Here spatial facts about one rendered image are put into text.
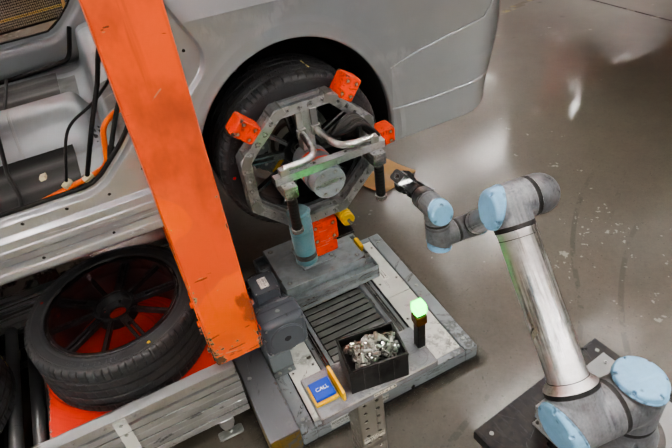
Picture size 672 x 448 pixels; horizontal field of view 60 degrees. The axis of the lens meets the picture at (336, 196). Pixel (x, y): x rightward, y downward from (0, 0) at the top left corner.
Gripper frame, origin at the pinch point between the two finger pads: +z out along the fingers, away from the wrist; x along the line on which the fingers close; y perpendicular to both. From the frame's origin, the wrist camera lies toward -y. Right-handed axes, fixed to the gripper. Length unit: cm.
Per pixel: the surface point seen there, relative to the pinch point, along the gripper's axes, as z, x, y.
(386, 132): 0.5, 11.5, -14.7
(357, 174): 6.5, -9.3, -10.6
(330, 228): 2.7, -33.8, -8.2
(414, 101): 11.2, 28.3, -6.2
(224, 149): 2, -27, -65
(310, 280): 13, -61, 5
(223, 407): -31, -105, -21
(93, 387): -25, -117, -65
